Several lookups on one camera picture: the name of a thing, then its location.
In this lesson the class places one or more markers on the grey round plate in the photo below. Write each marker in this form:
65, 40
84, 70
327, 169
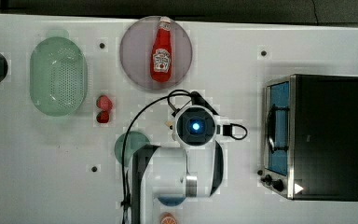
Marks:
135, 53

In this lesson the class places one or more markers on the green plastic colander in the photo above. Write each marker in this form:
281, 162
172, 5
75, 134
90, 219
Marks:
58, 75

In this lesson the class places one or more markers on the red ketchup bottle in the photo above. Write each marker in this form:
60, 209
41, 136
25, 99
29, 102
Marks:
161, 54

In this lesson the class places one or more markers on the light red toy strawberry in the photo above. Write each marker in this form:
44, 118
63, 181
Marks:
104, 103

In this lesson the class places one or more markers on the orange slice toy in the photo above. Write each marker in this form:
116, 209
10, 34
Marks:
168, 218

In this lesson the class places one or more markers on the blue cup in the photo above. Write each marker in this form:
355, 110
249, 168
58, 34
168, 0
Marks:
167, 201

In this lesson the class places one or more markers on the black silver toaster oven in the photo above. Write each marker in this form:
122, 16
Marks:
310, 138

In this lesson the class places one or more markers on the green cup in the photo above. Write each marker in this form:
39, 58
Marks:
125, 149

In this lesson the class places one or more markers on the dark red toy strawberry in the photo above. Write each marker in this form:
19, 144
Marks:
103, 117

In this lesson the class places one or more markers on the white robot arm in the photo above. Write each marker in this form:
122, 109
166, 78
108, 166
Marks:
192, 169

